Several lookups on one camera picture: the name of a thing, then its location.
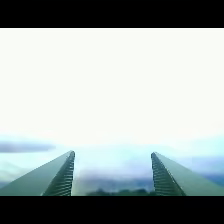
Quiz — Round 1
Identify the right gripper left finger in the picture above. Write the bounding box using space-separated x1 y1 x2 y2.
0 150 76 197

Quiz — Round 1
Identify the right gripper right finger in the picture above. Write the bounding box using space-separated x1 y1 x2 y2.
150 151 224 197

